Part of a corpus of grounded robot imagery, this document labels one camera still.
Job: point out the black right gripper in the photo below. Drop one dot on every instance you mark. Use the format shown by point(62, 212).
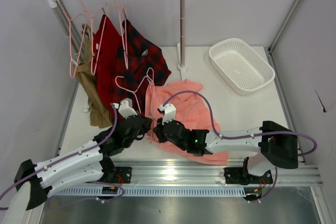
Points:
point(161, 128)

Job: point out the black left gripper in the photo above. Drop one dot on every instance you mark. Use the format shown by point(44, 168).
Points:
point(142, 123)

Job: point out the pink skirt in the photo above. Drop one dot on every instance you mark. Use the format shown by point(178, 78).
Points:
point(190, 110)

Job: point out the pink wire hanger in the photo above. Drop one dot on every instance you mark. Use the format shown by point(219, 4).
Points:
point(92, 30)
point(74, 50)
point(123, 27)
point(149, 77)

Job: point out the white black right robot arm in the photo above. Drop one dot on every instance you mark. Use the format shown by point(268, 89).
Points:
point(272, 144)

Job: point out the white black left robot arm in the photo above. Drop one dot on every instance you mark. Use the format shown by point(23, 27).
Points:
point(90, 162)

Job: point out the red black plaid skirt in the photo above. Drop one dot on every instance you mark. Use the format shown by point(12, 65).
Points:
point(142, 54)

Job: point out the plain red skirt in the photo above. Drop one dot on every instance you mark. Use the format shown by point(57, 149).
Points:
point(106, 43)

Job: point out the tan brown garment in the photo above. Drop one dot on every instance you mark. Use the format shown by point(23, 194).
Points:
point(99, 114)

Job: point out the white perforated plastic basket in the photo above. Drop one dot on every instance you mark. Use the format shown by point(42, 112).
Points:
point(240, 66)

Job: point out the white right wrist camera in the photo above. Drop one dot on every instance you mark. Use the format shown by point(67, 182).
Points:
point(168, 111)

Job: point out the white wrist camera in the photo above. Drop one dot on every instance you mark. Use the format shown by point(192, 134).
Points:
point(125, 108)
point(168, 111)

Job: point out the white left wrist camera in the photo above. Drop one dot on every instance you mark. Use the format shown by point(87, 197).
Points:
point(125, 108)

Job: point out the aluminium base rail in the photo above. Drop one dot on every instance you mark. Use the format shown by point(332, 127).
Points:
point(173, 172)

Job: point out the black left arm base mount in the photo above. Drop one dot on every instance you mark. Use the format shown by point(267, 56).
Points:
point(115, 174)

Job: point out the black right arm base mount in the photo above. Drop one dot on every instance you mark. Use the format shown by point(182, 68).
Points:
point(241, 176)

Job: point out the white slotted cable duct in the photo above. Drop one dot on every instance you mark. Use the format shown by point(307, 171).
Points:
point(154, 191)

